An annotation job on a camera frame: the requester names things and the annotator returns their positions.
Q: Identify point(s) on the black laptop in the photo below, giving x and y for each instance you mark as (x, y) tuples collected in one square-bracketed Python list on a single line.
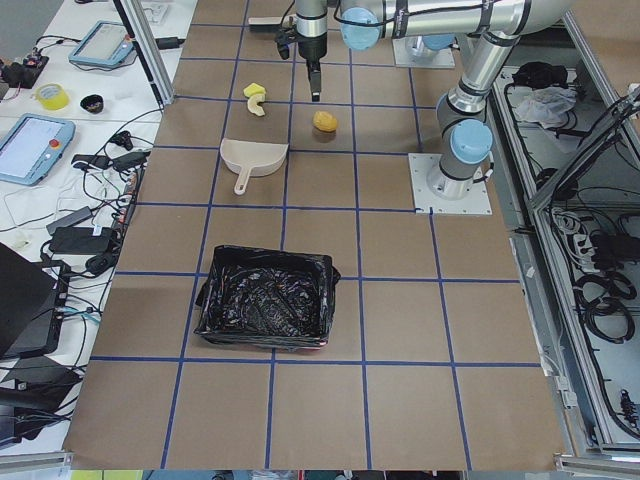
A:
[(33, 295)]

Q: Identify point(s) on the orange potato-like lump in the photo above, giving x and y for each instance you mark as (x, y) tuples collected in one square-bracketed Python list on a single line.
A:
[(325, 122)]

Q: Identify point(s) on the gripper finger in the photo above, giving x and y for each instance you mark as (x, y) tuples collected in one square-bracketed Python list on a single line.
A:
[(283, 39), (315, 79)]

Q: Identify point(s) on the crumpled white cloth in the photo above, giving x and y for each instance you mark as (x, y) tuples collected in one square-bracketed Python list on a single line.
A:
[(548, 107)]

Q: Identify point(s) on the black power brick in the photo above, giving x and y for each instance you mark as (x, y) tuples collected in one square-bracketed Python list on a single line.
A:
[(82, 240)]

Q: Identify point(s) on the yellow sponge piece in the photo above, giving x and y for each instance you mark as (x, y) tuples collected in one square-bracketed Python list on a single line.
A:
[(254, 89)]

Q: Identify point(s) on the pink bin with black bag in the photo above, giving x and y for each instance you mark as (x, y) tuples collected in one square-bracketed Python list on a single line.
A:
[(268, 298)]

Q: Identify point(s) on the beige plastic dustpan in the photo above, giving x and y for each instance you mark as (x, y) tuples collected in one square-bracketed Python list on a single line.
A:
[(249, 159)]

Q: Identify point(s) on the aluminium frame post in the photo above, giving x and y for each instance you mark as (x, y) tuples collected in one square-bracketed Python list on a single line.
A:
[(135, 22)]

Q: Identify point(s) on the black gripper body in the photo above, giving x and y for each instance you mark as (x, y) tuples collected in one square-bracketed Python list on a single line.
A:
[(312, 47)]

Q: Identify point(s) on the beige hand brush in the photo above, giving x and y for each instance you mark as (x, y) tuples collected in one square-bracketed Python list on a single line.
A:
[(270, 24)]

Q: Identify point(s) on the upper blue teach pendant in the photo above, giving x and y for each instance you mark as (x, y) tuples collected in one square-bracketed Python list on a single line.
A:
[(106, 46)]

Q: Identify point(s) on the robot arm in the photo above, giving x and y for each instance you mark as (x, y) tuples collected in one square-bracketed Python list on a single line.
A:
[(304, 23), (499, 25)]

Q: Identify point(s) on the lower blue teach pendant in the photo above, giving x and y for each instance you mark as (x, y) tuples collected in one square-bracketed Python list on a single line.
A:
[(33, 146)]

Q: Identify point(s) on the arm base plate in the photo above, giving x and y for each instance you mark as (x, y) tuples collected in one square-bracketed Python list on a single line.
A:
[(455, 200), (427, 52)]

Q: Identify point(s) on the yellow tape roll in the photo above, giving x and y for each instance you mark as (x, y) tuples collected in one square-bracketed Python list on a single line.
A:
[(52, 97)]

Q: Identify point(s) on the blue teach pendant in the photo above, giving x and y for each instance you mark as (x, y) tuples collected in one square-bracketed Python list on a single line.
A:
[(106, 46), (33, 146)]

